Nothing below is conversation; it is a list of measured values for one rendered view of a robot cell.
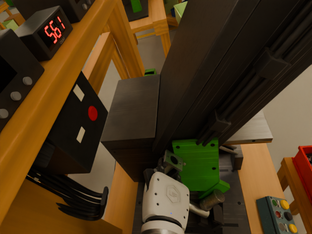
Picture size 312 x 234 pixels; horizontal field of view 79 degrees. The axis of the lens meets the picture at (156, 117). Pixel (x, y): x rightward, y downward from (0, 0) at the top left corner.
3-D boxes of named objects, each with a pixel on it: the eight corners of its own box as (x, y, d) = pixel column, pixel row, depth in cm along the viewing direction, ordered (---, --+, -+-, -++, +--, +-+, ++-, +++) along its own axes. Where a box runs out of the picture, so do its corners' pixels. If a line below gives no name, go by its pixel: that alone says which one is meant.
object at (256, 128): (257, 106, 71) (258, 100, 68) (271, 143, 60) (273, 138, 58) (156, 116, 79) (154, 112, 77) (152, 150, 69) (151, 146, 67)
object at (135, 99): (175, 125, 99) (161, 73, 74) (174, 182, 80) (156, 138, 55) (141, 128, 103) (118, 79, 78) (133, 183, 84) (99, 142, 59)
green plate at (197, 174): (216, 169, 65) (214, 119, 53) (219, 191, 58) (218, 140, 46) (182, 170, 67) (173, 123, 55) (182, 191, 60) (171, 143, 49)
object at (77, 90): (110, 112, 50) (81, 65, 39) (92, 173, 39) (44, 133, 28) (69, 116, 53) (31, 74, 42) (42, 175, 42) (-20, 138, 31)
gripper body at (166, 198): (195, 236, 36) (193, 185, 45) (151, 215, 34) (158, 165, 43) (172, 247, 40) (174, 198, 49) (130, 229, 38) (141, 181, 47)
